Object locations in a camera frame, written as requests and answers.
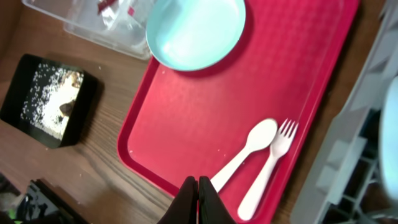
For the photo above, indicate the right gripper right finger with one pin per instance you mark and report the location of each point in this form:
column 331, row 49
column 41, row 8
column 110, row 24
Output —
column 211, row 208

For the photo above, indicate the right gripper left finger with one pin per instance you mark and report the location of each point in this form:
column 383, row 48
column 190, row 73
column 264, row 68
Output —
column 183, row 209

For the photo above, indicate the white plastic spoon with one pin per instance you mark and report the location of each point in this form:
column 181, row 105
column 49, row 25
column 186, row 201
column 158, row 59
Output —
column 258, row 139

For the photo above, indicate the light blue plate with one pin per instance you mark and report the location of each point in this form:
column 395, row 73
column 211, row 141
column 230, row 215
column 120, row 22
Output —
column 189, row 35

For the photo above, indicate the red snack wrapper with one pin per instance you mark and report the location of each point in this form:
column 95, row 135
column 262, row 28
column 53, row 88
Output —
column 104, row 4

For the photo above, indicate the light blue bowl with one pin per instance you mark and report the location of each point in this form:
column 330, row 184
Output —
column 388, row 142

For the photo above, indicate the grey dishwasher rack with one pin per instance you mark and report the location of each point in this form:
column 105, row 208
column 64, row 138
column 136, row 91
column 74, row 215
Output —
column 344, row 184

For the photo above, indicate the spilled rice food waste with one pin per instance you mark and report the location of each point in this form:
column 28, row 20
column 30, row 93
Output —
column 51, row 98

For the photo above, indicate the clear plastic waste bin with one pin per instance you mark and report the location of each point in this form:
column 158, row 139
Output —
column 81, row 18

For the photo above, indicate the red serving tray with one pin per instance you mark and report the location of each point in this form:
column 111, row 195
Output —
column 184, row 124

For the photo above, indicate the white plastic fork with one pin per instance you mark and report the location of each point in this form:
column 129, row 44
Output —
column 278, row 148

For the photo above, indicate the black plastic tray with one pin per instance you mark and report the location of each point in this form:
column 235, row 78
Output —
column 17, row 92

